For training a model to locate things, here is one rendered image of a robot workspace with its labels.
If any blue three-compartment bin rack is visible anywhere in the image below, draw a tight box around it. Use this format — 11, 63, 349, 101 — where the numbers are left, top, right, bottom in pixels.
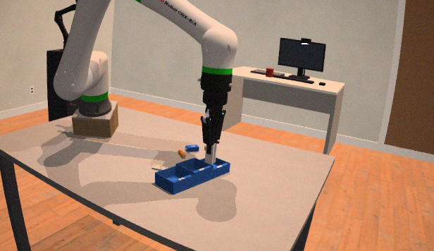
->
155, 157, 230, 195

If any orange aa battery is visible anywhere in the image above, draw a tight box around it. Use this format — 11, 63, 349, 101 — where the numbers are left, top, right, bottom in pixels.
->
178, 149, 185, 158

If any white domino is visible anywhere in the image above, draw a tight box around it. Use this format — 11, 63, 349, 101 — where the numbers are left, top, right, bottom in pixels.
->
151, 164, 168, 171

